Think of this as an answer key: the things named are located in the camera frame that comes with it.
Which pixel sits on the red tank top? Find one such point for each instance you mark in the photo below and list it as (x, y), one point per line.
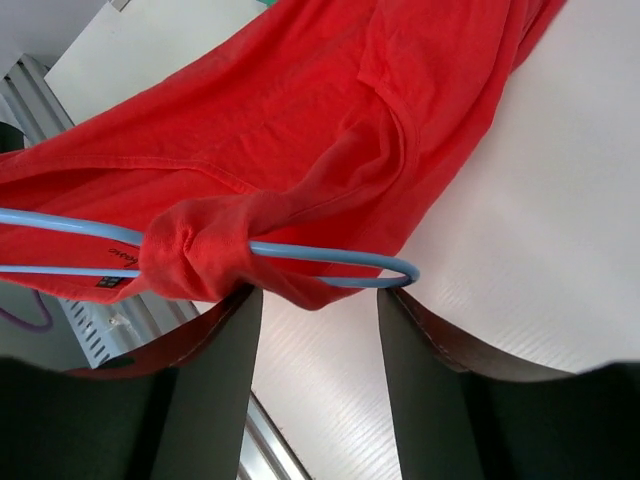
(331, 124)

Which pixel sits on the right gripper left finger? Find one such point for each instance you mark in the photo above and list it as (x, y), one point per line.
(172, 409)

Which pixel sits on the white slotted cable duct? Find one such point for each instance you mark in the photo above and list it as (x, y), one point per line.
(106, 332)

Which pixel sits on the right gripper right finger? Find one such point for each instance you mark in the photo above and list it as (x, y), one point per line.
(463, 409)

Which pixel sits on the blue hanger with red top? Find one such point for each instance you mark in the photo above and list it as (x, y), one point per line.
(407, 273)

